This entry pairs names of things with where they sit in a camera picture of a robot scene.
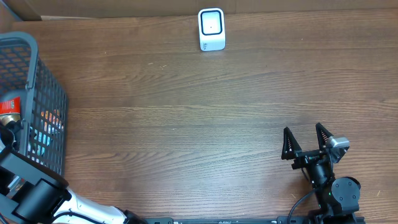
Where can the dark grey plastic basket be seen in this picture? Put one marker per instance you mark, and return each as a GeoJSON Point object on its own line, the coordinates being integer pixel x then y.
{"type": "Point", "coordinates": [24, 74]}

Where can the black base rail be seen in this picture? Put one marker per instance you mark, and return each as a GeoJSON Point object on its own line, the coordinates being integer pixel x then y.
{"type": "Point", "coordinates": [278, 220]}

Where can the white tube gold cap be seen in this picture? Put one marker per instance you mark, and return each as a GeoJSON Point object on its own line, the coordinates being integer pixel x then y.
{"type": "Point", "coordinates": [10, 119]}

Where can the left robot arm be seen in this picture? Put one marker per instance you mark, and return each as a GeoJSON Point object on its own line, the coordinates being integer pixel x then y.
{"type": "Point", "coordinates": [33, 193]}

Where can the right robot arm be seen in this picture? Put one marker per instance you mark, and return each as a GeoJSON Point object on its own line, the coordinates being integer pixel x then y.
{"type": "Point", "coordinates": [337, 198]}

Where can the orange noodle package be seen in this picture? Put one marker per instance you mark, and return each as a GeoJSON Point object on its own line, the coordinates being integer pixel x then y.
{"type": "Point", "coordinates": [11, 107]}

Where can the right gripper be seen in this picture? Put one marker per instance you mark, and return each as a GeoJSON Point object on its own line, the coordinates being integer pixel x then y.
{"type": "Point", "coordinates": [291, 148]}

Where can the small orange snack packet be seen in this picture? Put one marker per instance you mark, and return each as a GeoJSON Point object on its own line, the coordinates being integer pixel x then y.
{"type": "Point", "coordinates": [52, 121]}

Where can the white barcode scanner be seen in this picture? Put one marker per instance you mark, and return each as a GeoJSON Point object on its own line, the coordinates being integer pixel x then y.
{"type": "Point", "coordinates": [211, 29]}

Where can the teal snack packet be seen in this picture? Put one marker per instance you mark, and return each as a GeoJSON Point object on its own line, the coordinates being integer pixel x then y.
{"type": "Point", "coordinates": [43, 144]}

